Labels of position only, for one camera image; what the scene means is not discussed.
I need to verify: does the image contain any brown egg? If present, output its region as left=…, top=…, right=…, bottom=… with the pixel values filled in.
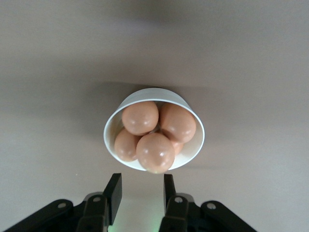
left=166, top=135, right=185, bottom=156
left=158, top=102, right=197, bottom=144
left=135, top=132, right=175, bottom=174
left=114, top=128, right=142, bottom=162
left=121, top=101, right=160, bottom=136

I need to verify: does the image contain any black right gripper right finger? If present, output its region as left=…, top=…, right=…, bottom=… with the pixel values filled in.
left=158, top=174, right=258, bottom=232

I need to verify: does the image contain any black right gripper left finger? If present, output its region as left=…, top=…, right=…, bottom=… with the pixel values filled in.
left=3, top=173, right=123, bottom=232

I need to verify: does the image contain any white round bowl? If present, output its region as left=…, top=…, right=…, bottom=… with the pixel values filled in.
left=103, top=87, right=205, bottom=172

